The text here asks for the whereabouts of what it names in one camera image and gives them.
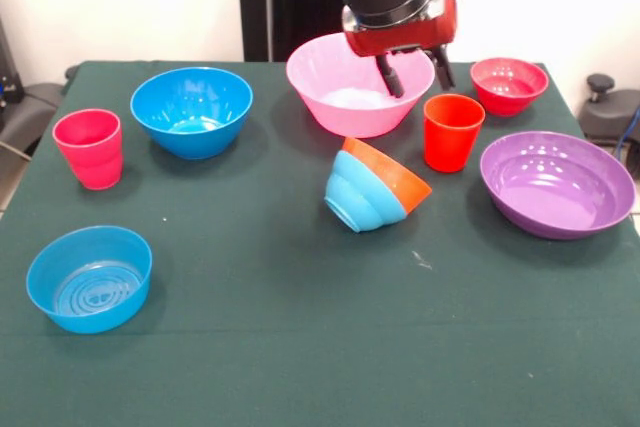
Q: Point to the deep blue bowl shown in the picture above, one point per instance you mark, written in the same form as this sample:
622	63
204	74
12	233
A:
200	97

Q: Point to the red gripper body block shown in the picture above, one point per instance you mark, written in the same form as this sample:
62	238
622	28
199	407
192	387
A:
400	39

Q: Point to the large pink bowl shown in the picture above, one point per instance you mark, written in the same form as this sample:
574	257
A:
330	82

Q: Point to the flat-bottomed blue bowl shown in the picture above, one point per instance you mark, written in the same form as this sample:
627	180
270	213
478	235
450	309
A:
90	319

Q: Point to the orange bowl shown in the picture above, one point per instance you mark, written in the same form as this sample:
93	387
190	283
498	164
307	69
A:
400	182

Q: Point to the small crimson bowl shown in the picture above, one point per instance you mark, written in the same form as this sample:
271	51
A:
507	102

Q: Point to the ribbed pink-red cup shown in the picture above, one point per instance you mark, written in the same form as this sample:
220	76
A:
90	162

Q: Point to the wide purple bowl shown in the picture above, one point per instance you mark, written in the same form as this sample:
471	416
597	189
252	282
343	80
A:
560	192

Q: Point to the ribbed cyan bowl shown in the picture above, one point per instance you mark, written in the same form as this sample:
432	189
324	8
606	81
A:
360	197

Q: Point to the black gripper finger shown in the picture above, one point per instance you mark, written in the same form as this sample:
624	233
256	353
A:
444	69
392	77

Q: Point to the red cup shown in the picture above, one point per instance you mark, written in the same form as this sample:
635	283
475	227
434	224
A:
450	147

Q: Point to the grey black equipment base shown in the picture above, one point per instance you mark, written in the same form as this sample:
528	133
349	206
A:
607	112
30	112

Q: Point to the dark green table cloth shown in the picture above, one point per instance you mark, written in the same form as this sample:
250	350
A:
320	372

